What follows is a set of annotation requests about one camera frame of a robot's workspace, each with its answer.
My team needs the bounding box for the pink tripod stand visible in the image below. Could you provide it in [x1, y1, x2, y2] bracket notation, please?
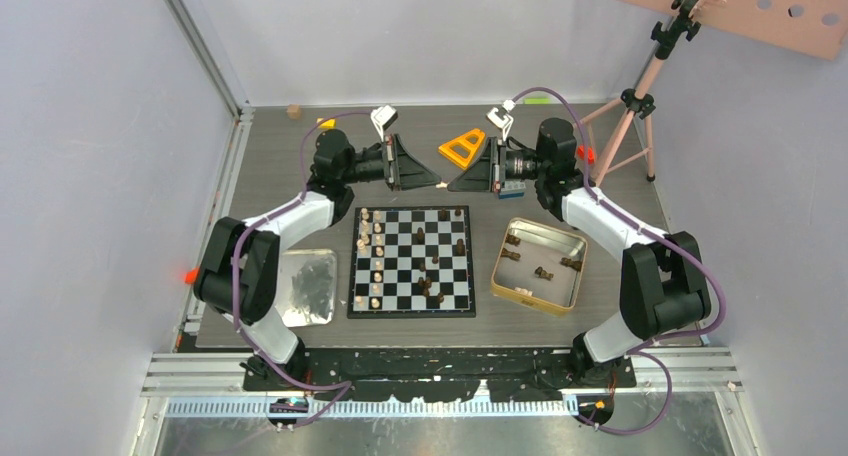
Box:
[577, 22, 668, 186]

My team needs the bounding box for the small yellow block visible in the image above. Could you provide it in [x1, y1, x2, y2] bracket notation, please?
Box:
[316, 118, 336, 129]

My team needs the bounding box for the silver tin lid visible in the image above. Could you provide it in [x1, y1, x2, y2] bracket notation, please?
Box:
[275, 249, 338, 328]

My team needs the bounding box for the red block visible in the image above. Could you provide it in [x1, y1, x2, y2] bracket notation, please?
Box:
[576, 145, 595, 165]

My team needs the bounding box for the yellow triangle toy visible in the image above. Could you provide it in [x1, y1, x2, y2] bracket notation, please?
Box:
[438, 128, 486, 170]

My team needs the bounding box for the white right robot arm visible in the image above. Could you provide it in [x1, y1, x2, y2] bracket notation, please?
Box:
[447, 100, 711, 387]

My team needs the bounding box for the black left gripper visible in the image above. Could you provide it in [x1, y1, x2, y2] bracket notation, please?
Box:
[340, 135, 440, 192]

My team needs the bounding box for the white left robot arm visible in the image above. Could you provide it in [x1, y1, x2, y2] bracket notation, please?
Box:
[193, 105, 441, 390]

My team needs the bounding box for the orange block on rail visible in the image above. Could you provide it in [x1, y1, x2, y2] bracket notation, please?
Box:
[184, 268, 199, 285]

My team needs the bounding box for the dark pawn in tin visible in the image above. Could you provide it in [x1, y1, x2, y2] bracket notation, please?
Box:
[560, 257, 583, 272]

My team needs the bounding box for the pink perforated board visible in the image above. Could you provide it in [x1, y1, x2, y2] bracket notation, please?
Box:
[619, 0, 847, 60]

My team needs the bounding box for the dark chess piece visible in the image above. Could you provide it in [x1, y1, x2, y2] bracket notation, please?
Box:
[454, 239, 466, 256]

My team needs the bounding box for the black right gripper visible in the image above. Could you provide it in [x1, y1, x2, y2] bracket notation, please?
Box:
[450, 137, 550, 193]

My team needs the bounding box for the gold square metal tin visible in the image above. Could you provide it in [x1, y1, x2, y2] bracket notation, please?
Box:
[490, 217, 588, 317]

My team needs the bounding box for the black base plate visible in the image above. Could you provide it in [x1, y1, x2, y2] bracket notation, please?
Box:
[241, 346, 637, 405]

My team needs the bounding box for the black and white chessboard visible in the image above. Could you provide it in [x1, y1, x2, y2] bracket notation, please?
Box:
[347, 205, 477, 319]

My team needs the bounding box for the blue and grey lego block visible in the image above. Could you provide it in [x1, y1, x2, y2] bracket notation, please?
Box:
[496, 181, 526, 199]

